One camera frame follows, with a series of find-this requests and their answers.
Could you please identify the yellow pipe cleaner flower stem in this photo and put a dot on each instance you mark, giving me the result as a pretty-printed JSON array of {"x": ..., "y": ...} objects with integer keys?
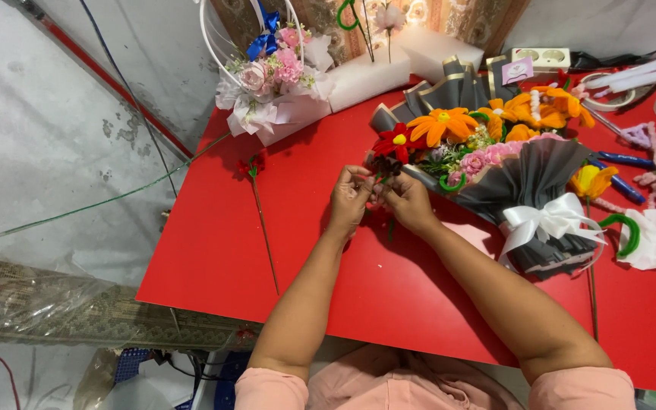
[{"x": 590, "y": 181}]

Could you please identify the person's right fingers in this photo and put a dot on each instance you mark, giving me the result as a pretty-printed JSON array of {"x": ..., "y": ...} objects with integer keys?
[{"x": 389, "y": 185}]

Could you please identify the person's right hand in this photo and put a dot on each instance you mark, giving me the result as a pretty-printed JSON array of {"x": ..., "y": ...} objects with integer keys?
[{"x": 410, "y": 202}]

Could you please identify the hooked green pipe cleaner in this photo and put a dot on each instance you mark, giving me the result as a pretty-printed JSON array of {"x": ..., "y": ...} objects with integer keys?
[{"x": 341, "y": 17}]

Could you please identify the person's left hand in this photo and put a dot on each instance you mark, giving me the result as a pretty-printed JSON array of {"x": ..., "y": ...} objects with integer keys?
[{"x": 346, "y": 202}]

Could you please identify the purple pipe cleaner shape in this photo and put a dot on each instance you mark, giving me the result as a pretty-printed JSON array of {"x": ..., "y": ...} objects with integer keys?
[{"x": 638, "y": 136}]

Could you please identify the dark red pipe cleaner flower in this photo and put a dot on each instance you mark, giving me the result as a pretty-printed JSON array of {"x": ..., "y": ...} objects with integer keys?
[{"x": 386, "y": 165}]

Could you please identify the pale pink flower on stem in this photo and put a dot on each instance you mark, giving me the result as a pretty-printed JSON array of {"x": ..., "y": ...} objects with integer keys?
[{"x": 389, "y": 18}]

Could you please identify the white glue sticks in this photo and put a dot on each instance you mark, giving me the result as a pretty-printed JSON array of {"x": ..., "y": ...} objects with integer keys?
[{"x": 647, "y": 74}]

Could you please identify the red pipe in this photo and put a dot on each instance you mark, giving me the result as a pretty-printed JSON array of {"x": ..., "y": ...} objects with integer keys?
[{"x": 106, "y": 77}]

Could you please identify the white power socket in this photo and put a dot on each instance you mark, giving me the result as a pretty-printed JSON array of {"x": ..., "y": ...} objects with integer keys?
[{"x": 541, "y": 58}]

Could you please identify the long white foam block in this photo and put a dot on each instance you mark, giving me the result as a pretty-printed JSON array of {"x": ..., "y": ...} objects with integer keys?
[{"x": 368, "y": 79}]

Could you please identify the blue perforated crate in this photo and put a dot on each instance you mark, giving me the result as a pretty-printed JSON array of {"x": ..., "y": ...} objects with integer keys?
[{"x": 228, "y": 384}]

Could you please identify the person's pink shirt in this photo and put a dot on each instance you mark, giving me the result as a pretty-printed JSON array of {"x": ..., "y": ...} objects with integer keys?
[{"x": 396, "y": 381}]

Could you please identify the red pipe cleaner flower stem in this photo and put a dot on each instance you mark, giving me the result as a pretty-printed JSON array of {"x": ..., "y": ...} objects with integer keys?
[{"x": 253, "y": 165}]

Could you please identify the curved green pipe cleaner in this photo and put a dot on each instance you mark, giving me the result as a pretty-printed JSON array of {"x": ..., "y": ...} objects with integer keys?
[{"x": 628, "y": 228}]

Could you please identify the patterned beige fabric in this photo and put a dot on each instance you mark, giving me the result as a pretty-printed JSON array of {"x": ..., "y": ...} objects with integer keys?
[{"x": 464, "y": 20}]

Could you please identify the woven mat under plastic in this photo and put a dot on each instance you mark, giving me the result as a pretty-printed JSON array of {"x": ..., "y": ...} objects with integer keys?
[{"x": 106, "y": 319}]

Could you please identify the person's left fingers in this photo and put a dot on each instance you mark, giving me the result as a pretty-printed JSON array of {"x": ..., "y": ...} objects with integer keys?
[{"x": 357, "y": 176}]

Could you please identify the clear tape roll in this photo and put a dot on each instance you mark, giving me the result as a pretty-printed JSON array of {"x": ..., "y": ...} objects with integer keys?
[{"x": 607, "y": 103}]

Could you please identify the grey wrapped pipe cleaner bouquet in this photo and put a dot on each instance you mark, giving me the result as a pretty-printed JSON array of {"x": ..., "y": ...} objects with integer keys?
[{"x": 533, "y": 171}]

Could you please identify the short white foam block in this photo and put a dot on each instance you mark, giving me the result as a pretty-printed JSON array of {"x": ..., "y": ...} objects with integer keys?
[{"x": 436, "y": 54}]

